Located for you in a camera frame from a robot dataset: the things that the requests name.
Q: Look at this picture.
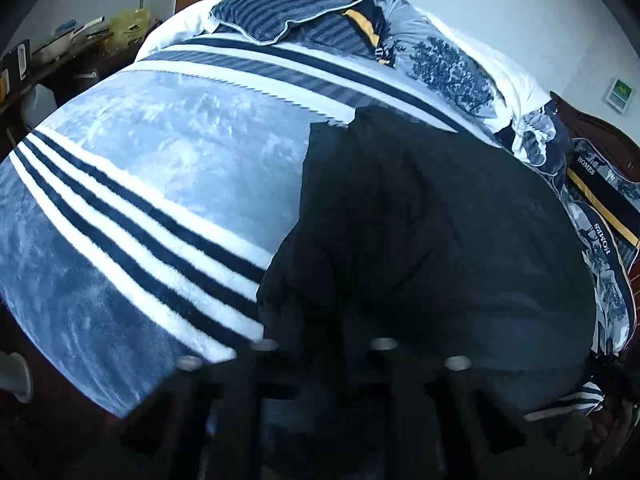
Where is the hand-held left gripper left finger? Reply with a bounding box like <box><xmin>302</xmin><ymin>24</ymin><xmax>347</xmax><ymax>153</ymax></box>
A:
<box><xmin>120</xmin><ymin>339</ymin><xmax>282</xmax><ymax>480</ymax></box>

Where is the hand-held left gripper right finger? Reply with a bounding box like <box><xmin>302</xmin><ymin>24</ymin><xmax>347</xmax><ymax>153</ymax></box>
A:
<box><xmin>369</xmin><ymin>337</ymin><xmax>593</xmax><ymax>480</ymax></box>

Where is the black coat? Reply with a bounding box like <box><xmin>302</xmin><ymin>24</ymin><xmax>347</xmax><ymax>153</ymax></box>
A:
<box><xmin>256</xmin><ymin>105</ymin><xmax>598</xmax><ymax>413</ymax></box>

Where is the white round object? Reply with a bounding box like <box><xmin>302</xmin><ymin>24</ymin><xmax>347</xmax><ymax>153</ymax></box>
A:
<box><xmin>0</xmin><ymin>351</ymin><xmax>33</xmax><ymax>403</ymax></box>

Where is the blue white striped blanket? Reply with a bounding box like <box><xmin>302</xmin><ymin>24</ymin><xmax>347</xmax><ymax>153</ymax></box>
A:
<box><xmin>0</xmin><ymin>37</ymin><xmax>608</xmax><ymax>421</ymax></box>

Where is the dark printed pillow yellow band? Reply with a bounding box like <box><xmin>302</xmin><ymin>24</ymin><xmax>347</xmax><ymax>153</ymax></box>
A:
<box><xmin>565</xmin><ymin>137</ymin><xmax>640</xmax><ymax>251</ymax></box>

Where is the dark wooden headboard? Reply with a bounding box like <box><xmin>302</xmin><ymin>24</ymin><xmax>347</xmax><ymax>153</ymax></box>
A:
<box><xmin>549</xmin><ymin>91</ymin><xmax>640</xmax><ymax>311</ymax></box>

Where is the folded striped blue quilt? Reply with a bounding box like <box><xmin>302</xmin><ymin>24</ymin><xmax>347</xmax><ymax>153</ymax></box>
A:
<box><xmin>135</xmin><ymin>0</ymin><xmax>553</xmax><ymax>121</ymax></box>

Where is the dark wooden table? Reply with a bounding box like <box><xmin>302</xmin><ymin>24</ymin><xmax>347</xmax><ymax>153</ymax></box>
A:
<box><xmin>0</xmin><ymin>35</ymin><xmax>146</xmax><ymax>151</ymax></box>

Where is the blue striped pillow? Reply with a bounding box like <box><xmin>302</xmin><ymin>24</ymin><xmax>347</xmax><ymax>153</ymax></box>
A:
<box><xmin>209</xmin><ymin>0</ymin><xmax>373</xmax><ymax>56</ymax></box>

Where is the yellow plastic bag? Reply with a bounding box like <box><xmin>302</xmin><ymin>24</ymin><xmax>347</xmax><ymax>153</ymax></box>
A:
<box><xmin>109</xmin><ymin>6</ymin><xmax>153</xmax><ymax>55</ymax></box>

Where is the small wall picture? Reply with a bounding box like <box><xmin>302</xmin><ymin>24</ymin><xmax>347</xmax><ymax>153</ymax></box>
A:
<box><xmin>605</xmin><ymin>77</ymin><xmax>635</xmax><ymax>113</ymax></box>

